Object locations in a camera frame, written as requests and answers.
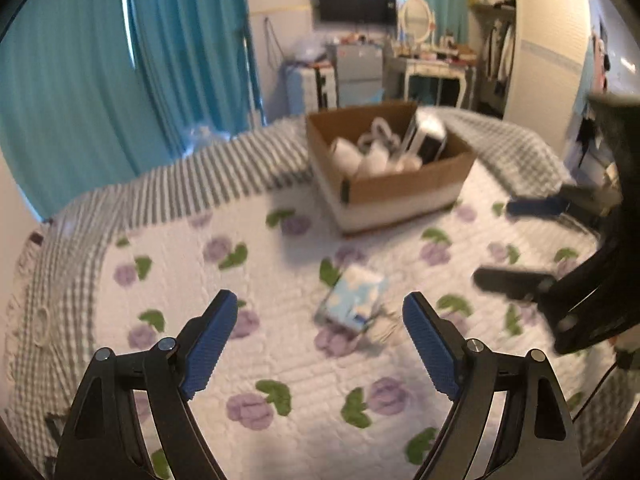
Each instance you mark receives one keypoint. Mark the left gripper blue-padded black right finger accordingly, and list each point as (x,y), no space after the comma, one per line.
(535,437)

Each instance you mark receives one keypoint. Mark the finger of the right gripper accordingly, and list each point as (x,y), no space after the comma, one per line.
(517,285)
(587,206)

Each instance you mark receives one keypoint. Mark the brown cardboard box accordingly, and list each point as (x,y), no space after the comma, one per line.
(360,205)

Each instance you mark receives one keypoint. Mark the white black tissue pack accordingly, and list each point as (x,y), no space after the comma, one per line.
(426,136)

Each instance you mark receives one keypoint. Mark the blue floral tissue pack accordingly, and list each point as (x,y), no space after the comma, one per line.
(354,299)

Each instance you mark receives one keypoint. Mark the white cloth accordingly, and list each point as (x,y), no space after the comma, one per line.
(382,153)

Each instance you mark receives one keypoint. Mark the white sock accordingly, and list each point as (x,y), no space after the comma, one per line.
(346,157)

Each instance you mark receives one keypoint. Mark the grey checked blanket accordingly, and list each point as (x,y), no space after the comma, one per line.
(52,319)

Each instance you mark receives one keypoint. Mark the white wardrobe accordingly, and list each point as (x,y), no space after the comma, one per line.
(530,59)

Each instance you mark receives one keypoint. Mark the white dressing table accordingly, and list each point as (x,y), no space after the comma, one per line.
(399,70)

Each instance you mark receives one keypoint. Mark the white floral quilt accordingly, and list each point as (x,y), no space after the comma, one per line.
(296,397)

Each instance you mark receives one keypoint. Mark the white oval vanity mirror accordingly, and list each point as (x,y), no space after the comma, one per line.
(416,21)

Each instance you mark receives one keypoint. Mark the grey mini fridge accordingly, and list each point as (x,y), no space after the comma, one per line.
(358,73)

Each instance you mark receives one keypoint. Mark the white suitcase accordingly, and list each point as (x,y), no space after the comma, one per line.
(310,88)

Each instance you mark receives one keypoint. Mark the clear plastic water jug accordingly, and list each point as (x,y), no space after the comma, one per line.
(202,135)

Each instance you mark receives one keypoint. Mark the teal curtain left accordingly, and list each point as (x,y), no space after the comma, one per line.
(98,92)

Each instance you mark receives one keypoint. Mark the black wall television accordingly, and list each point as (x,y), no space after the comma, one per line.
(366,12)

